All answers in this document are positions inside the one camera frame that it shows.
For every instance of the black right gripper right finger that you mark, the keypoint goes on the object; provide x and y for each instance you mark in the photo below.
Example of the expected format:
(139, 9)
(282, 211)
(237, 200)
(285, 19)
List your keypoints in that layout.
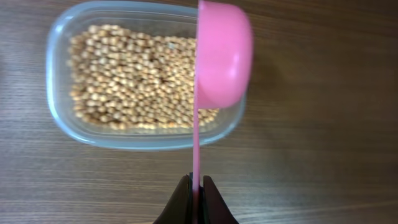
(212, 207)

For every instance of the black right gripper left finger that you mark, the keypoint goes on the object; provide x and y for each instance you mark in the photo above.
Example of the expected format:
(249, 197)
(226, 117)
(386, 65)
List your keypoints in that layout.
(178, 209)

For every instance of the pink plastic measuring scoop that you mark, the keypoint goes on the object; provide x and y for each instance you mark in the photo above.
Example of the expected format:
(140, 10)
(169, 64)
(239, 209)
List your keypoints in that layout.
(222, 68)

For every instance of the pile of soybeans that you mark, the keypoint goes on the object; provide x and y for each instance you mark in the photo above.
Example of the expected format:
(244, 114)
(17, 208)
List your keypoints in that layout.
(125, 79)

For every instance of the clear plastic container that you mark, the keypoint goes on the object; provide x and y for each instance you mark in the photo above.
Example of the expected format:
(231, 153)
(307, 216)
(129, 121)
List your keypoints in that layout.
(147, 17)

